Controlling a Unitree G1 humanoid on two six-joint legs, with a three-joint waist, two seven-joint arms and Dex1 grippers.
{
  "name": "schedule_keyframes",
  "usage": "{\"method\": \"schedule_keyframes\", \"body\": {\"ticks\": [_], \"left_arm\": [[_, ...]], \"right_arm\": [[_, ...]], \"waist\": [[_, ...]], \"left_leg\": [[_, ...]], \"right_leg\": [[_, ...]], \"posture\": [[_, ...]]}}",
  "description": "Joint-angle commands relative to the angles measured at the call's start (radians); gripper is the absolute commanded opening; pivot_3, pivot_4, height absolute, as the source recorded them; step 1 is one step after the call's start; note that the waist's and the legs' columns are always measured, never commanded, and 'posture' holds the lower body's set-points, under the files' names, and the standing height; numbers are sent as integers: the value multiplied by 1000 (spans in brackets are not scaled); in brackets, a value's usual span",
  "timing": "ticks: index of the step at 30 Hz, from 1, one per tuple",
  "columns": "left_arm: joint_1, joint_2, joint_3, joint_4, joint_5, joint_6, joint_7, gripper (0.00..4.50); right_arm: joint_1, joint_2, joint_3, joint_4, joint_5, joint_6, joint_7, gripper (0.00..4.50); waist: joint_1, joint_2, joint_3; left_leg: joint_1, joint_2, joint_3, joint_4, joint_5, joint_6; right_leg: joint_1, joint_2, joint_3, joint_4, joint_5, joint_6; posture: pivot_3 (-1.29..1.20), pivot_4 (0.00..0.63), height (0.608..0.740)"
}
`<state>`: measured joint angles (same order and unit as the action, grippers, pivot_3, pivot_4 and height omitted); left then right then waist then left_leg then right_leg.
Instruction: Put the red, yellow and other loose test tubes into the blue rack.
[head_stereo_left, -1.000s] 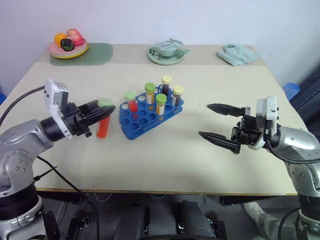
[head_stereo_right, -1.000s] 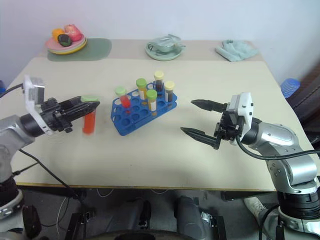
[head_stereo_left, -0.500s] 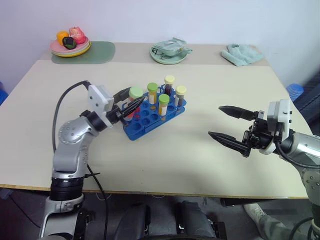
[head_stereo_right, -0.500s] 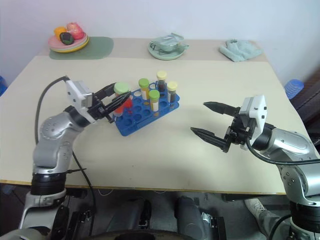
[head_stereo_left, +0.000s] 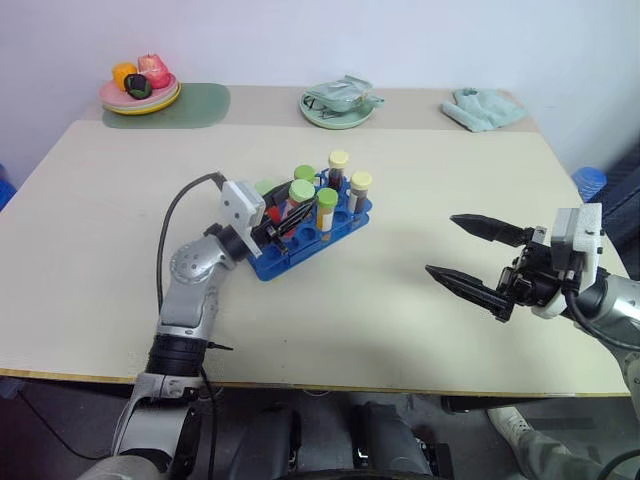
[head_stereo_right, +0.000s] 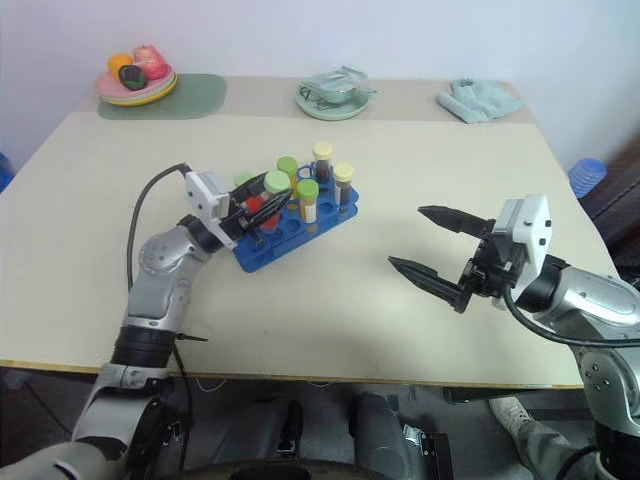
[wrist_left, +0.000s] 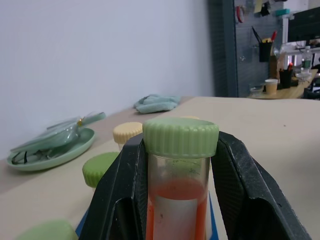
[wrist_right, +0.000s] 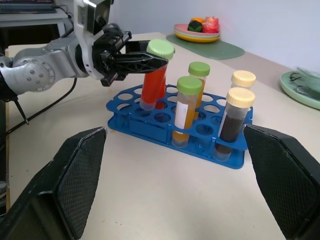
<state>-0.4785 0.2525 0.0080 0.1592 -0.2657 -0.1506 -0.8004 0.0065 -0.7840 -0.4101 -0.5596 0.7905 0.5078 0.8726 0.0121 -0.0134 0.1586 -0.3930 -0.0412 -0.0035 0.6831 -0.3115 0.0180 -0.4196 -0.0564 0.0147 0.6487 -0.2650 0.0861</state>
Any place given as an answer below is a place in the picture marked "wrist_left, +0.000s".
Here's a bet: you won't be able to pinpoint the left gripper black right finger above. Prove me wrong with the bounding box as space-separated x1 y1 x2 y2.
210 130 313 240

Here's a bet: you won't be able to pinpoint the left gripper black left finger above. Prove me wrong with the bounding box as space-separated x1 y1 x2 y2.
83 133 150 240

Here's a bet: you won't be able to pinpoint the orange tube with green cap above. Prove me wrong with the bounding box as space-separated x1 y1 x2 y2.
142 116 220 240

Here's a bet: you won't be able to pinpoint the blue tube rack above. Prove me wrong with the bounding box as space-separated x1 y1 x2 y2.
74 191 220 240

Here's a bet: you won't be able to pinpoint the tube with cream cap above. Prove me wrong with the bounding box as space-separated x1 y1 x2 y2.
112 121 144 152

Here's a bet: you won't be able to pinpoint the pale green plate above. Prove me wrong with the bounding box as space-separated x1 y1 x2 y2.
6 127 97 172

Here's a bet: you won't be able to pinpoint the clear plastic packets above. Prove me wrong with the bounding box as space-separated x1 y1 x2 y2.
9 111 107 155

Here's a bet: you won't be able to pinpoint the teal cloth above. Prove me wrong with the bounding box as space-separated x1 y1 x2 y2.
133 94 181 115

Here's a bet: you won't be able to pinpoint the clear glass bowl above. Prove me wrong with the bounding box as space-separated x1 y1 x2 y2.
249 83 265 95

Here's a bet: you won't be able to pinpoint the paper cup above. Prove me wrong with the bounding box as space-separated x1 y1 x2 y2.
264 78 279 95

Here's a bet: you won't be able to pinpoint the black pen holder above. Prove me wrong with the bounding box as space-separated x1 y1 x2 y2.
259 41 274 63
279 69 294 89

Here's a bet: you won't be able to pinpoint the dark grey pegboard panel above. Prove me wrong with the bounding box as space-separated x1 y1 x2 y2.
208 0 320 98

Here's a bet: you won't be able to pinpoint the clear plastic bottle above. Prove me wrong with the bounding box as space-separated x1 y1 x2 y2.
301 46 312 70

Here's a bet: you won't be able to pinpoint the black monitor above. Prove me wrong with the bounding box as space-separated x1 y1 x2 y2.
287 6 320 43

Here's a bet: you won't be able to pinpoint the red tape roll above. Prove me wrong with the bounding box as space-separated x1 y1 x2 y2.
236 4 246 24

